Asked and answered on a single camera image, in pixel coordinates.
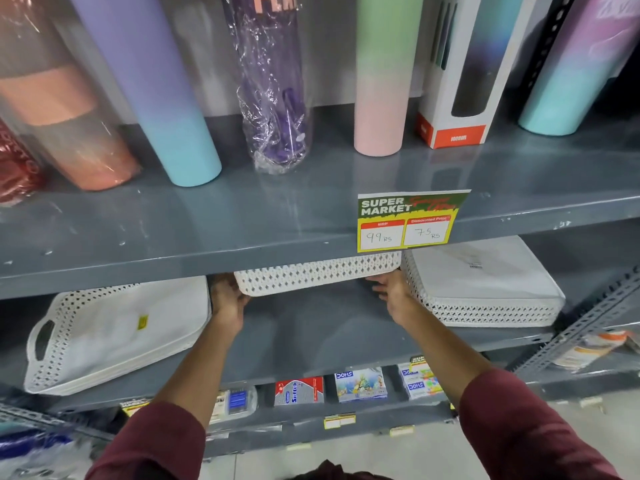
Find white perforated plastic tray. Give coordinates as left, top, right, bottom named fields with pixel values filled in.
left=233, top=252, right=404, bottom=297

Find person's right forearm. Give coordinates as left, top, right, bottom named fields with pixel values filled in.
left=400, top=306, right=623, bottom=480

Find blue colourful crayon box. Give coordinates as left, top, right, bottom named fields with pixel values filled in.
left=333, top=367, right=389, bottom=403

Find purple blue gradient tumbler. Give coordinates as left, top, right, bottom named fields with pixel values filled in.
left=67, top=0, right=223, bottom=188

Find white tray with handles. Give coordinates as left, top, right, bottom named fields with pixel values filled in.
left=23, top=276, right=212, bottom=397

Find teal purple printed tumbler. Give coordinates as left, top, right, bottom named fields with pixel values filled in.
left=518, top=0, right=640, bottom=137

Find red glitter tumbler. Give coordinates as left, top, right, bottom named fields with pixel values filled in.
left=0, top=119, right=47, bottom=206

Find peach frosted tumbler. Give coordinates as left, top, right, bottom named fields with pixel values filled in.
left=0, top=0, right=142, bottom=192

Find white orange packet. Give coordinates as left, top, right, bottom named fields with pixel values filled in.
left=551, top=329, right=632, bottom=371

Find red white stationery box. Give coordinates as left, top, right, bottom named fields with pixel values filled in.
left=273, top=376, right=325, bottom=407

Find grey metal shelf rack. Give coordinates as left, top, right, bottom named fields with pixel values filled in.
left=0, top=0, right=640, bottom=460

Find white boxed bottle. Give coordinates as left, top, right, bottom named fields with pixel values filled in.
left=415, top=0, right=542, bottom=150

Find blue white stationery boxes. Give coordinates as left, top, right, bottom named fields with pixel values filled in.
left=397, top=362, right=447, bottom=400

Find person's left hand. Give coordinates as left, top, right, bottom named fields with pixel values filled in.
left=209, top=273, right=252, bottom=336

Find clear pencil case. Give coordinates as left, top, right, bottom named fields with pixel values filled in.
left=209, top=387, right=259, bottom=425

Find purple bottle in plastic wrap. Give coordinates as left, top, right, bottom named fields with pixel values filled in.
left=221, top=0, right=314, bottom=175

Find person's right hand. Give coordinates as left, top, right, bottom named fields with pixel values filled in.
left=365, top=269, right=427, bottom=327

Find stack of white perforated trays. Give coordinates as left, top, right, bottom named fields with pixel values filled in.
left=402, top=236, right=567, bottom=328

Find blue plastic packets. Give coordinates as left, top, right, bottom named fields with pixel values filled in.
left=0, top=429, right=97, bottom=480

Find person's left forearm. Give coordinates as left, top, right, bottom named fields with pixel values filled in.
left=84, top=315, right=246, bottom=480

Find green pink gradient tumbler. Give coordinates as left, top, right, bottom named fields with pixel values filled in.
left=353, top=0, right=425, bottom=158

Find green yellow price sign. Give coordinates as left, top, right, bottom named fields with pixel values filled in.
left=356, top=189, right=472, bottom=254

